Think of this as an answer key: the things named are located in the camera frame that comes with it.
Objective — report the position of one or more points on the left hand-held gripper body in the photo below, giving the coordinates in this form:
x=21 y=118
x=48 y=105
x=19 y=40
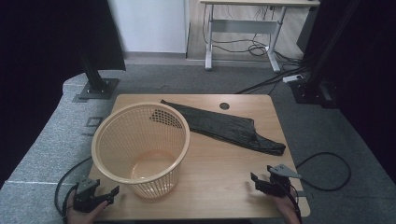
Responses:
x=85 y=194

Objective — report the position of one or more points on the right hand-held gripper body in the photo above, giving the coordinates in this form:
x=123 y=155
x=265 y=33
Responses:
x=278 y=183

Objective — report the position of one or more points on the beige plastic mesh basket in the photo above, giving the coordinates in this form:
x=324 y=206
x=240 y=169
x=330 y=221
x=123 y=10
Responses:
x=140 y=174

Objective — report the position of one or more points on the black plastic garbage bag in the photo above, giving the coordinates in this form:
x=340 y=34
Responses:
x=218 y=124

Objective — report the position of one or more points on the person's left hand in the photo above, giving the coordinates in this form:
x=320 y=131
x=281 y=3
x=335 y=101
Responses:
x=93 y=214

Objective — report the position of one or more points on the person's right hand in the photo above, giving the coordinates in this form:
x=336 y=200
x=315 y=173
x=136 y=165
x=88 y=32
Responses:
x=285 y=208

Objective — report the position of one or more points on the black metal stand with base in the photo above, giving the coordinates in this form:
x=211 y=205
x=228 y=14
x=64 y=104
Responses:
x=99 y=88
x=311 y=93

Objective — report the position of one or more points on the white power strip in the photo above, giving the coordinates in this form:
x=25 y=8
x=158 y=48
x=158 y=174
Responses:
x=292 y=78

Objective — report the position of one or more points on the black curtain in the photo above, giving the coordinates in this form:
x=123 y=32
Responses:
x=373 y=62
x=37 y=62

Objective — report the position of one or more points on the white-legged wooden desk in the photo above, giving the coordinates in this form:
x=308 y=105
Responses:
x=243 y=26

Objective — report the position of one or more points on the white panel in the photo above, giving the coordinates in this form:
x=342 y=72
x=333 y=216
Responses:
x=149 y=25

